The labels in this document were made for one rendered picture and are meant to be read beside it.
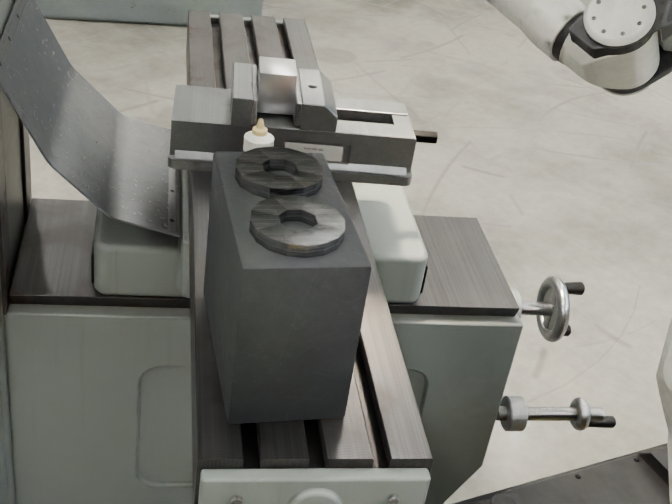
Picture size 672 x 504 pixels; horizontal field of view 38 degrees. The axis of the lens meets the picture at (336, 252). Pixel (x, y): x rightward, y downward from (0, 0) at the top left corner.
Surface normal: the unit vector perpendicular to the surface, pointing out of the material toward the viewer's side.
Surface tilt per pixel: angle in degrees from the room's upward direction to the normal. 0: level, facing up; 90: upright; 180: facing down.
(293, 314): 90
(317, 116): 90
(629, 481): 0
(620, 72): 130
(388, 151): 90
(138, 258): 90
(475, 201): 0
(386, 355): 0
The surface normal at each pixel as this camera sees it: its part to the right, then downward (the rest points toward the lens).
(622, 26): -0.33, -0.32
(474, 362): 0.13, 0.55
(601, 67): -0.11, 0.95
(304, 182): 0.13, -0.83
